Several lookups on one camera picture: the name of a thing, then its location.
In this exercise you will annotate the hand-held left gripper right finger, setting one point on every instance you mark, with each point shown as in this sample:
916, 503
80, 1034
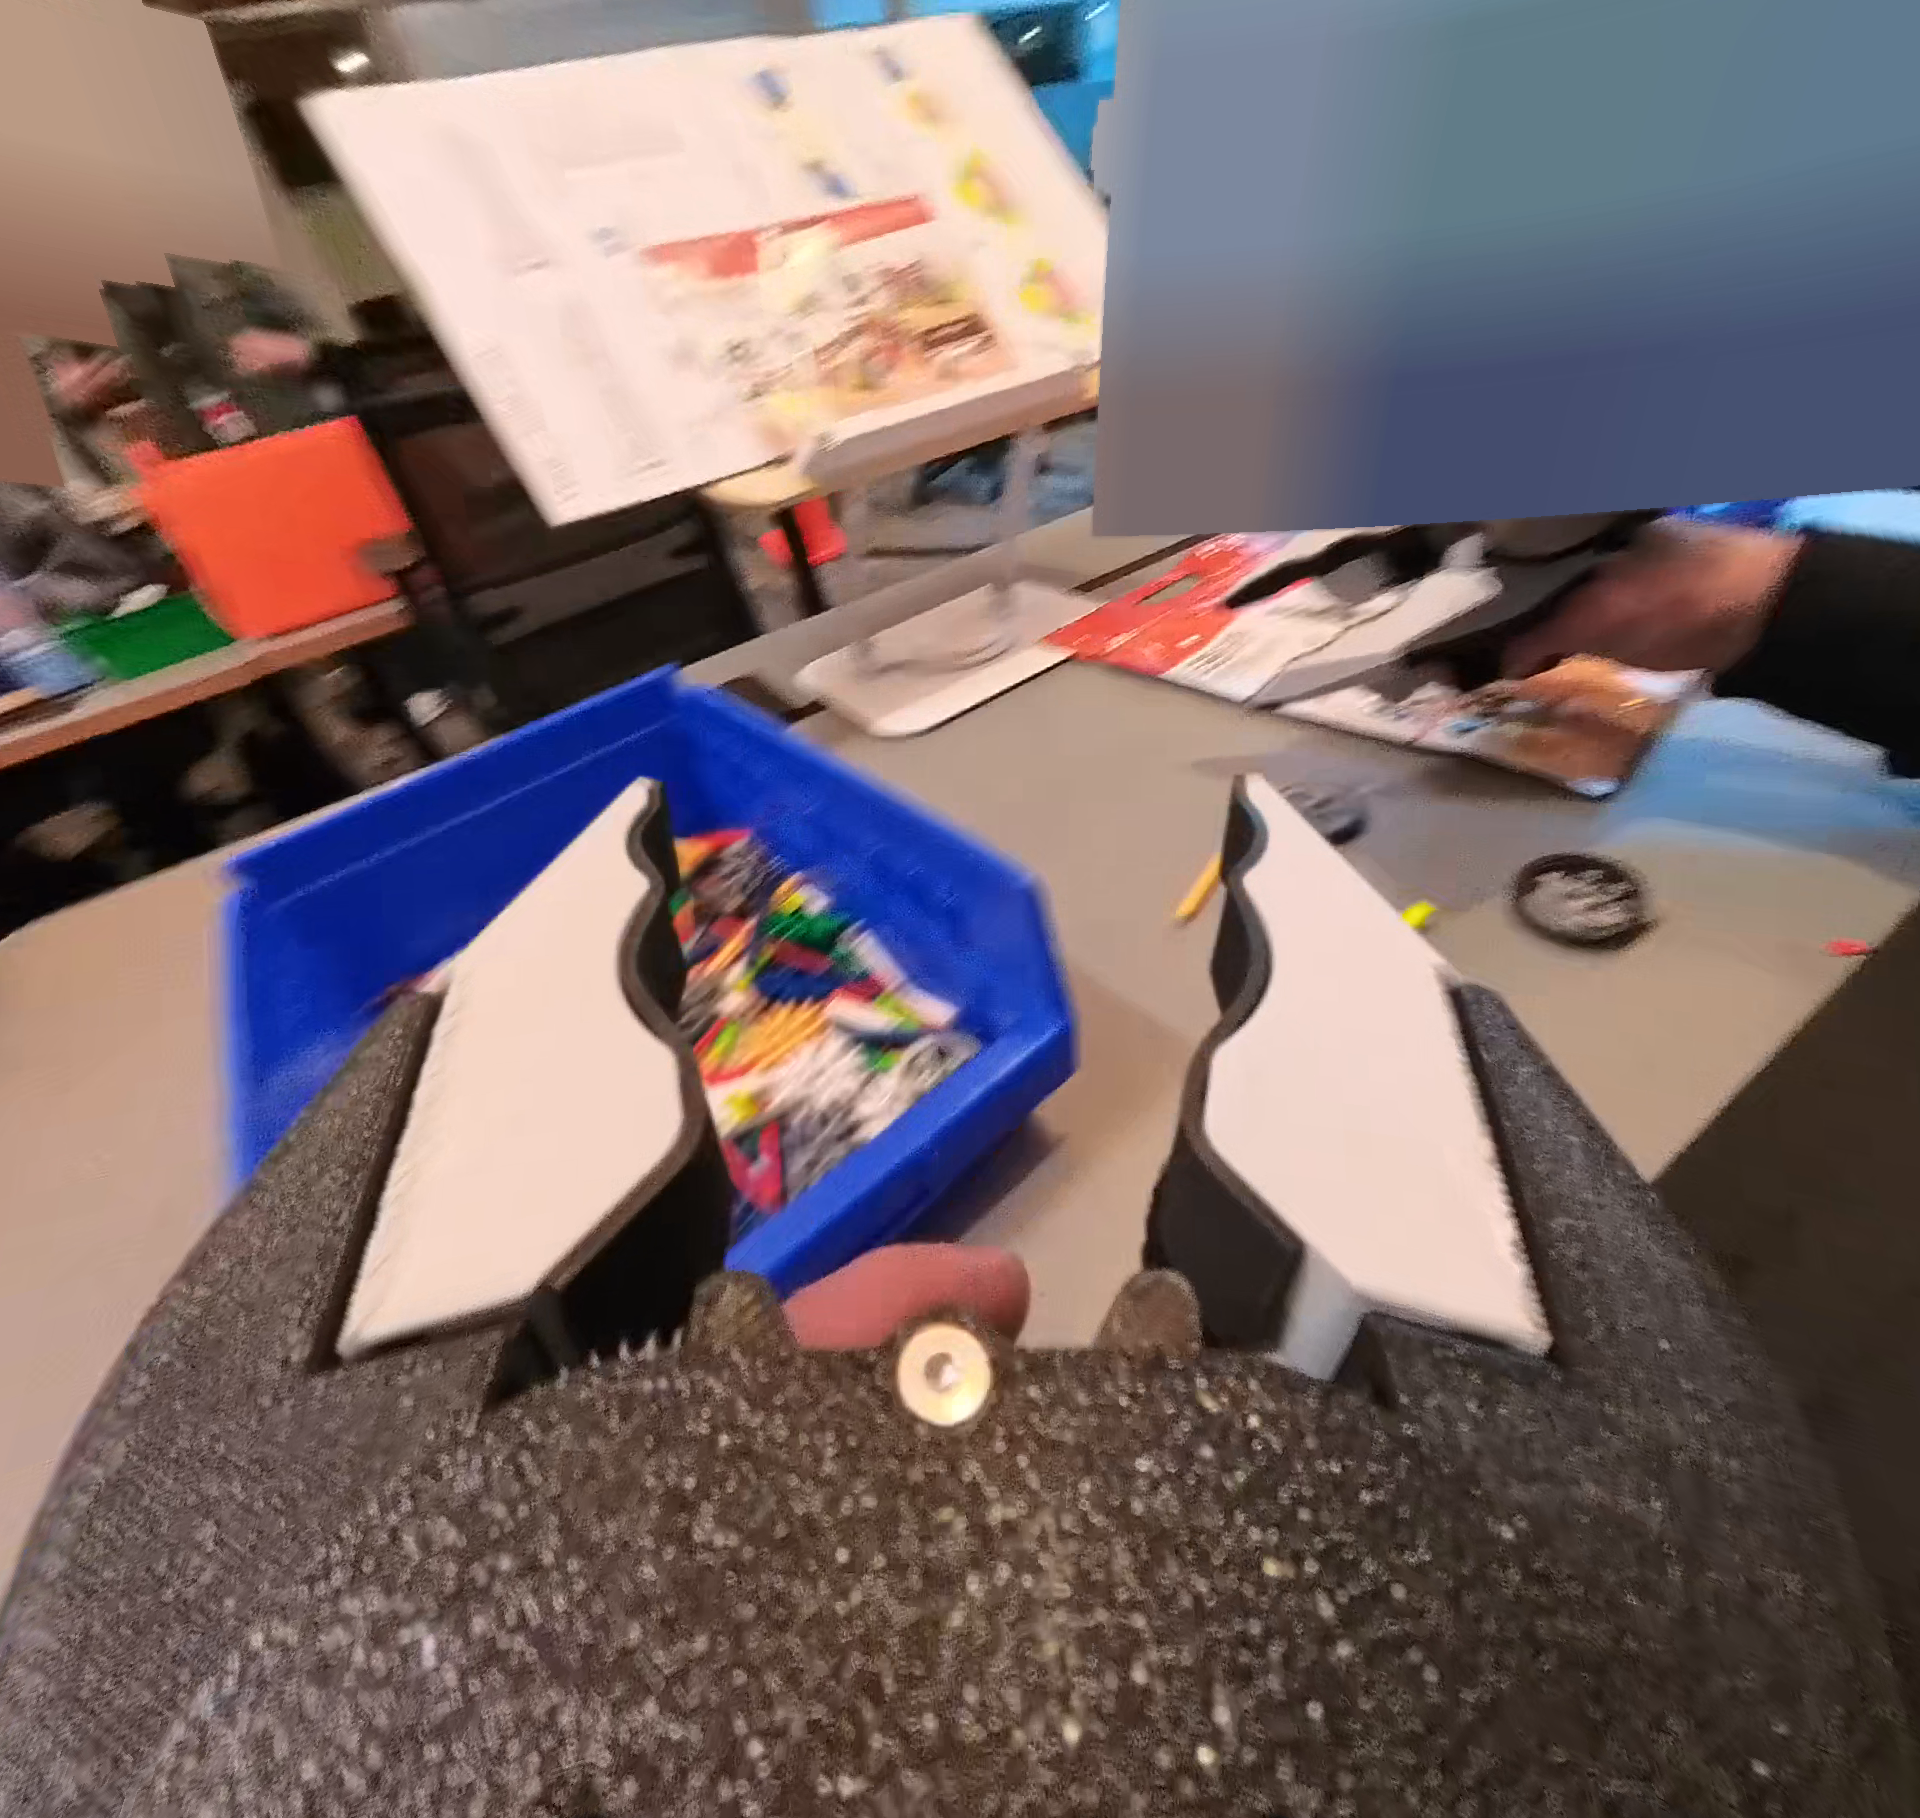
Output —
1352, 1096

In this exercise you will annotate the grey toy wheel black tire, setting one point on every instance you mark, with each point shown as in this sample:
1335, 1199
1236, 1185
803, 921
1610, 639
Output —
1584, 901
1321, 812

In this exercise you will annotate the wood-edged grey table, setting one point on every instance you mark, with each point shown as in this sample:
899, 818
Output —
212, 679

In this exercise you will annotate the green plastic bin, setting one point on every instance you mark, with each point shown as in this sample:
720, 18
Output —
144, 637

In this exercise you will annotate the black perforated pad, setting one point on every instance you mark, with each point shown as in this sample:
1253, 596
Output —
1813, 1174

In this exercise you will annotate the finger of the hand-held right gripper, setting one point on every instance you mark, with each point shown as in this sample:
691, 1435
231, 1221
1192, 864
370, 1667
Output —
1352, 633

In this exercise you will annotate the blue plastic bin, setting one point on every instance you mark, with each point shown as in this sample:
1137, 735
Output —
452, 826

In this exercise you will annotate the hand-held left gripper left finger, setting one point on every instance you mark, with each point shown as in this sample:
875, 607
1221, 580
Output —
526, 1096

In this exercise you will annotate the long orange rod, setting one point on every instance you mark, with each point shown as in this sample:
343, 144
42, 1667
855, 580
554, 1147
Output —
1201, 890

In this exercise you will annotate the K'nex building set booklet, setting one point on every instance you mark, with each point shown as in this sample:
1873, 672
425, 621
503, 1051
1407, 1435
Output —
1171, 621

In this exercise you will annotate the person's left hand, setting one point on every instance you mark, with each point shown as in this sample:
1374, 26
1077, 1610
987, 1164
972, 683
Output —
899, 1295

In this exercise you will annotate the orange plastic box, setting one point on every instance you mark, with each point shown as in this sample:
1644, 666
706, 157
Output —
278, 526

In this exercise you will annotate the printed instruction booklet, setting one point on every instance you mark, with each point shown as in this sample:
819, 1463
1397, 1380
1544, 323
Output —
675, 257

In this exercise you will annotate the person's right hand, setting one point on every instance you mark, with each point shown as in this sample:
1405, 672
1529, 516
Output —
1666, 602

